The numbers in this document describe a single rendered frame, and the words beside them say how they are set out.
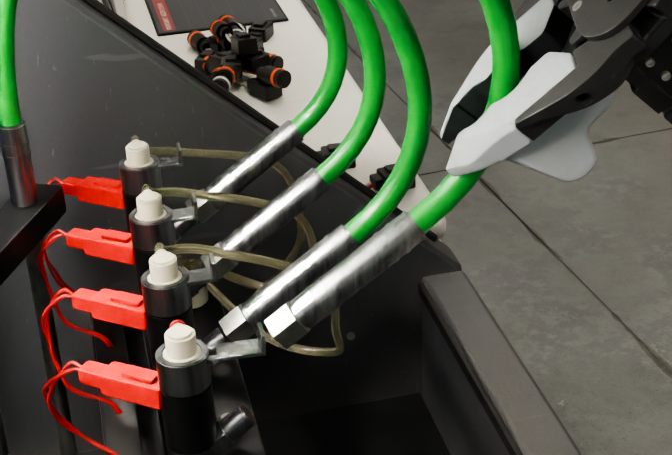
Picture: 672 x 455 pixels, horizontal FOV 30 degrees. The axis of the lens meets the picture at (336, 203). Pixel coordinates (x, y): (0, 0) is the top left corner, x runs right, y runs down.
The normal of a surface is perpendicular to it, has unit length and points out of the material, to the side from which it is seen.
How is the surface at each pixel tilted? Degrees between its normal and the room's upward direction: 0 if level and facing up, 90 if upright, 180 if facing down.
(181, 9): 0
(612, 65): 90
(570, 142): 101
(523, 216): 1
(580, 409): 0
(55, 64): 90
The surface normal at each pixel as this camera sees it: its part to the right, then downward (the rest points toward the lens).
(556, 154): 0.07, 0.62
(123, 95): 0.23, 0.44
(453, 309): -0.04, -0.88
